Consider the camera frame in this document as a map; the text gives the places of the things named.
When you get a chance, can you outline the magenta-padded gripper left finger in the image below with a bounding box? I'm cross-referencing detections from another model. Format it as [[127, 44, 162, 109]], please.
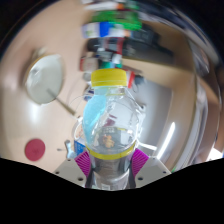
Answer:
[[53, 150, 92, 188]]

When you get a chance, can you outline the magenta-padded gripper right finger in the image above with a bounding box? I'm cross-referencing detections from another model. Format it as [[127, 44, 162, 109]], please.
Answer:
[[130, 148, 173, 188]]

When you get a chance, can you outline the clear yellow-capped drink bottle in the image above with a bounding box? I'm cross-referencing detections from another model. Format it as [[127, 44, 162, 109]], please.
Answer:
[[82, 68, 145, 191]]

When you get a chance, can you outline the white and blue box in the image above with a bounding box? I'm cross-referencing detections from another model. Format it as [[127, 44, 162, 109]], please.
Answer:
[[73, 139, 87, 157]]

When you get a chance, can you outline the flat round red coaster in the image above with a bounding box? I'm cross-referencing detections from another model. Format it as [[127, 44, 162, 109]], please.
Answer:
[[24, 138, 47, 162]]

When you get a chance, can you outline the wooden spoon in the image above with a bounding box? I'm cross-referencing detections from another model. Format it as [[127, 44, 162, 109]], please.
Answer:
[[46, 88, 77, 117]]

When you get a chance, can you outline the cream ceramic cup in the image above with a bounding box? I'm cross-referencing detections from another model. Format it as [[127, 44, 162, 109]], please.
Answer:
[[22, 53, 66, 106]]

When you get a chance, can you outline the blue and white jar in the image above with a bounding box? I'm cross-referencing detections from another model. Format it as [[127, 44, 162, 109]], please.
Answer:
[[82, 21, 116, 38]]

